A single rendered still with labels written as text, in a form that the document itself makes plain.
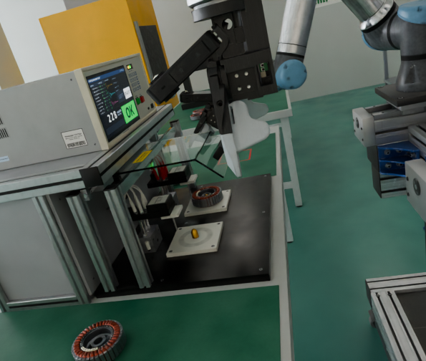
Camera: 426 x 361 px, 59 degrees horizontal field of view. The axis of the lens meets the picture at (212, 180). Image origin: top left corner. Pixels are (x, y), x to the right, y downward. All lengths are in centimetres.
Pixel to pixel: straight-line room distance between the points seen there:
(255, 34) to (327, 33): 585
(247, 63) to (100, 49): 442
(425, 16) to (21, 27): 686
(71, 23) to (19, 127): 392
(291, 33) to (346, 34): 534
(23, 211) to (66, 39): 410
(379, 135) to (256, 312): 65
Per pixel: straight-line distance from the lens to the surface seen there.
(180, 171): 129
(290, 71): 101
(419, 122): 125
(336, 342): 183
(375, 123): 121
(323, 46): 633
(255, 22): 49
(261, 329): 83
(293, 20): 105
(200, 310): 92
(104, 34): 482
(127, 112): 116
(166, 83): 50
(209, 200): 130
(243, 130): 46
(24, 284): 117
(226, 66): 47
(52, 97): 103
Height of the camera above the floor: 132
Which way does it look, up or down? 21 degrees down
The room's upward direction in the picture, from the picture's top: 15 degrees counter-clockwise
